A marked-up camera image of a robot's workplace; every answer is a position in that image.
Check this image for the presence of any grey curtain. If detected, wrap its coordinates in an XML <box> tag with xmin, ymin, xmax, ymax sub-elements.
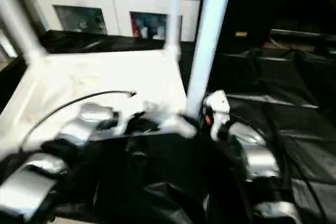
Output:
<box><xmin>15</xmin><ymin>0</ymin><xmax>50</xmax><ymax>33</ymax></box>

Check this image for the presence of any white plastic table top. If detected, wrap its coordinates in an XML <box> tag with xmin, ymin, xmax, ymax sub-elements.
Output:
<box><xmin>0</xmin><ymin>47</ymin><xmax>197</xmax><ymax>162</ymax></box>

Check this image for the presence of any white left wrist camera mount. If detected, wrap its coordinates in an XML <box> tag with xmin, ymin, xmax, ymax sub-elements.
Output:
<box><xmin>112</xmin><ymin>98</ymin><xmax>148</xmax><ymax>135</ymax></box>

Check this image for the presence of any black work mat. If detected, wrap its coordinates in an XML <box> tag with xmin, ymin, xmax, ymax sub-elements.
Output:
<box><xmin>0</xmin><ymin>29</ymin><xmax>336</xmax><ymax>224</ymax></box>

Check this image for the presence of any white plastic table leg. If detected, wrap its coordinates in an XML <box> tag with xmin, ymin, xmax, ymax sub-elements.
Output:
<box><xmin>164</xmin><ymin>0</ymin><xmax>183</xmax><ymax>54</ymax></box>
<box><xmin>0</xmin><ymin>0</ymin><xmax>49</xmax><ymax>65</ymax></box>
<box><xmin>185</xmin><ymin>0</ymin><xmax>236</xmax><ymax>119</ymax></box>

